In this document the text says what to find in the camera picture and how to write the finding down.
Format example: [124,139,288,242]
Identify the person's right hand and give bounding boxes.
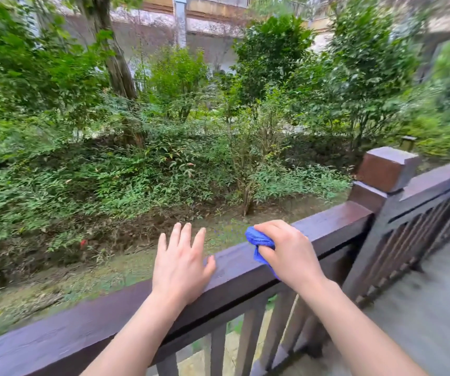
[253,220,326,295]

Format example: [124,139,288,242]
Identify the person's left hand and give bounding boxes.
[152,222,217,310]

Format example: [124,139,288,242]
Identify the blue cleaning cloth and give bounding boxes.
[245,226,280,279]

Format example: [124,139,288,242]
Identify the person's left forearm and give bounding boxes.
[81,290,187,376]

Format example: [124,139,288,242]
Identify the person's right forearm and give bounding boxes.
[298,278,429,376]

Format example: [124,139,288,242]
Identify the low green ground shrubs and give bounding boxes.
[0,113,353,271]

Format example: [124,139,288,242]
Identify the thin bare-stemmed shrub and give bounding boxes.
[217,88,292,216]

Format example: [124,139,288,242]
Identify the dark wooden railing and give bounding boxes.
[0,201,374,376]

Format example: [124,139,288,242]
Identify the dark wooden slatted fence panel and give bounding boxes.
[356,154,450,310]

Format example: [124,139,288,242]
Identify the small garden lamp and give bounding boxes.
[399,135,418,153]

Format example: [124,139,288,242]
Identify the tree trunk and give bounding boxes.
[77,0,146,149]

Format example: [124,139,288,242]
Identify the round dark green bush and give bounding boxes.
[231,15,316,110]

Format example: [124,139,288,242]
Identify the tall green shrub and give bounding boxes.
[299,0,425,153]

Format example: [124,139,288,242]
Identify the weathered building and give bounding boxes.
[13,0,450,80]

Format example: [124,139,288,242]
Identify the grey drainpipe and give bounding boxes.
[172,0,187,48]

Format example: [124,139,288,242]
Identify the wooden post with square cap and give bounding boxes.
[307,146,422,357]

